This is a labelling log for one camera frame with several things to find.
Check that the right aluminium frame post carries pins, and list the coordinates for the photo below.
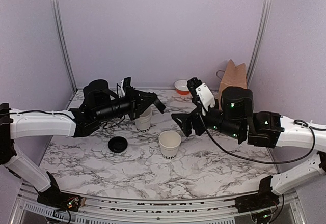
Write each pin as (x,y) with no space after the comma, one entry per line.
(265,13)

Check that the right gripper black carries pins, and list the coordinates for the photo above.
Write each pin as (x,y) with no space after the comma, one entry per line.
(187,118)

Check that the left aluminium frame post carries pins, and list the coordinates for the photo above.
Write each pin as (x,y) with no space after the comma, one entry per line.
(63,45)

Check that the orange white bowl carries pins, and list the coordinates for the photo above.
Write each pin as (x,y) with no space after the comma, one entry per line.
(181,87)

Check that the aluminium frame post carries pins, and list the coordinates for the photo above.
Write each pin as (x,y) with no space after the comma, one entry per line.
(265,13)
(63,45)

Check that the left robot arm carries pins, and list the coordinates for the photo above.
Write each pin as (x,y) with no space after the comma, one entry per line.
(16,124)

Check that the stack of white paper cups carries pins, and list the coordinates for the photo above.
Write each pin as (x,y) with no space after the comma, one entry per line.
(143,122)

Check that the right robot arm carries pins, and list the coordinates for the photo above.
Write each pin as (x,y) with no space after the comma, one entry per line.
(275,130)

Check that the white paper cup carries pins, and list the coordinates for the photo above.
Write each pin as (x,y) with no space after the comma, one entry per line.
(169,142)

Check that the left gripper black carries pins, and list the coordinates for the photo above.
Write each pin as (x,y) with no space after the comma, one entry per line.
(137,104)

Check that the brown paper bag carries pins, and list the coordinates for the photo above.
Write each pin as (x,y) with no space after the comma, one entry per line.
(234,75)

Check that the front aluminium rail base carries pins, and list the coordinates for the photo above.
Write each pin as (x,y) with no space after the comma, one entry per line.
(95,209)

